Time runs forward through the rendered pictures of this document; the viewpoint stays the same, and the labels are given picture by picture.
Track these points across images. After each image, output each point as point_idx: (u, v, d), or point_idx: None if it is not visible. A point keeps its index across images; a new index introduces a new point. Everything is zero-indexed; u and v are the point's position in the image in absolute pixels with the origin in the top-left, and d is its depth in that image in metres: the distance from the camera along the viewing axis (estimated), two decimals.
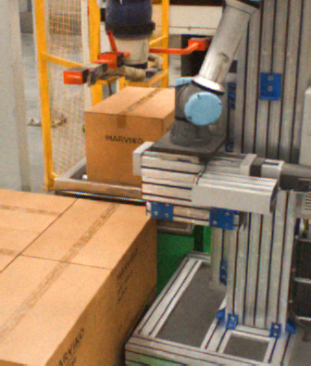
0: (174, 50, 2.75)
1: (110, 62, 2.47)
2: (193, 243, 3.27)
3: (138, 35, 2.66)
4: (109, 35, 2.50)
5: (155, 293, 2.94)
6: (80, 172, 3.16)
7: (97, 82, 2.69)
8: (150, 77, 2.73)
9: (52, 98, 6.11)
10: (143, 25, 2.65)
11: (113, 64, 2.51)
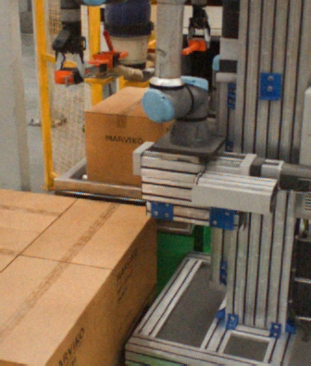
0: None
1: (105, 62, 2.49)
2: (193, 243, 3.27)
3: (137, 35, 2.67)
4: (105, 35, 2.52)
5: (155, 293, 2.94)
6: (80, 172, 3.16)
7: (94, 82, 2.71)
8: (147, 77, 2.74)
9: (52, 98, 6.11)
10: (141, 26, 2.66)
11: (108, 64, 2.52)
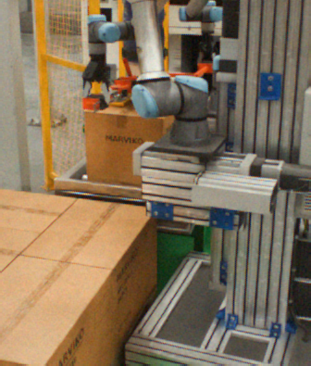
0: (184, 74, 3.01)
1: (126, 87, 2.75)
2: (193, 243, 3.27)
3: None
4: (125, 63, 2.77)
5: (155, 293, 2.94)
6: (80, 172, 3.16)
7: (114, 104, 2.97)
8: None
9: (52, 98, 6.11)
10: None
11: (128, 89, 2.78)
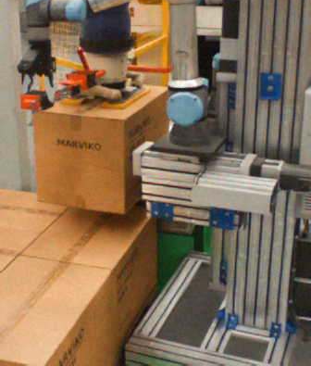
0: (155, 69, 2.53)
1: (80, 82, 2.27)
2: (193, 243, 3.27)
3: (115, 52, 2.45)
4: (80, 53, 2.29)
5: (155, 293, 2.94)
6: None
7: (68, 102, 2.49)
8: (127, 97, 2.52)
9: None
10: (119, 42, 2.44)
11: (82, 85, 2.30)
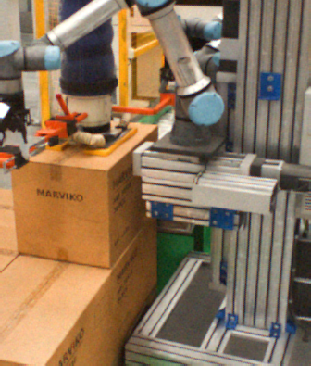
0: (140, 109, 2.38)
1: (58, 132, 2.11)
2: (193, 243, 3.27)
3: (97, 94, 2.29)
4: (58, 99, 2.14)
5: (155, 293, 2.94)
6: None
7: (49, 147, 2.33)
8: (111, 141, 2.36)
9: (52, 98, 6.11)
10: (102, 83, 2.28)
11: (62, 132, 2.15)
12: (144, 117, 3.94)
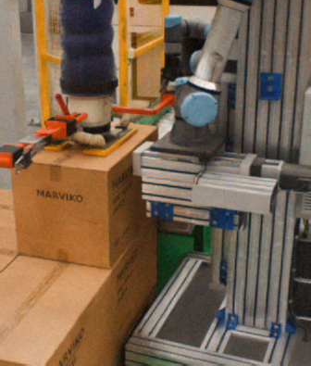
0: (140, 110, 2.38)
1: (57, 132, 2.11)
2: (193, 243, 3.27)
3: (97, 94, 2.29)
4: (57, 99, 2.14)
5: (155, 293, 2.94)
6: None
7: (49, 147, 2.33)
8: (111, 142, 2.36)
9: (52, 98, 6.11)
10: (102, 83, 2.28)
11: (62, 132, 2.15)
12: (144, 117, 3.94)
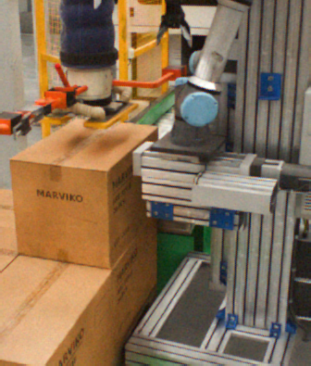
0: (141, 83, 2.34)
1: (57, 102, 2.07)
2: (193, 243, 3.27)
3: (97, 67, 2.25)
4: (57, 69, 2.10)
5: (155, 293, 2.94)
6: None
7: (49, 121, 2.29)
8: (111, 115, 2.32)
9: None
10: (102, 55, 2.24)
11: (61, 104, 2.11)
12: (144, 117, 3.94)
